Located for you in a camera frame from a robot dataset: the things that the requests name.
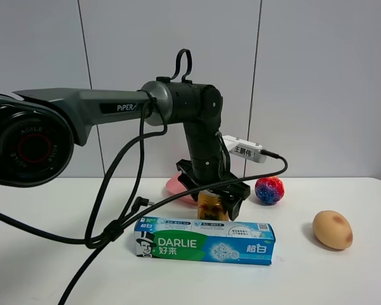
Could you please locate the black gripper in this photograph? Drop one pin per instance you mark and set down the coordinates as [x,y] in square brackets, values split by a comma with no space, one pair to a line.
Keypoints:
[216,176]

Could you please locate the gold Red Bull can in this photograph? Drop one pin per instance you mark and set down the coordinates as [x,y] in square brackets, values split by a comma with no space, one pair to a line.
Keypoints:
[209,207]

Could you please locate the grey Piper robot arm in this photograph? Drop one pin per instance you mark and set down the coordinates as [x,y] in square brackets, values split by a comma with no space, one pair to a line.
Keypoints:
[39,129]

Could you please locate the red blue strawberry ball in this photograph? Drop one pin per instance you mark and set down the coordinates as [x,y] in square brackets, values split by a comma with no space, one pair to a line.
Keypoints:
[269,190]

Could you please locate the Darlie toothpaste box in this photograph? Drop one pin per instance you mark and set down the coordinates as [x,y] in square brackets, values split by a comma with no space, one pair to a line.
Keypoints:
[205,240]

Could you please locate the pink square plate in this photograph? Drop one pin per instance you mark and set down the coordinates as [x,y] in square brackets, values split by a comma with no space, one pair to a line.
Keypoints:
[173,187]

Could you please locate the tan potato toy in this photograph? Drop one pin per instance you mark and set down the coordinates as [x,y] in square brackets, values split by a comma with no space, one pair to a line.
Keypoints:
[332,229]

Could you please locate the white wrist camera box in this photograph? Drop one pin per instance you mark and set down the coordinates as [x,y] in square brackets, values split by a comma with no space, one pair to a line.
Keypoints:
[244,149]

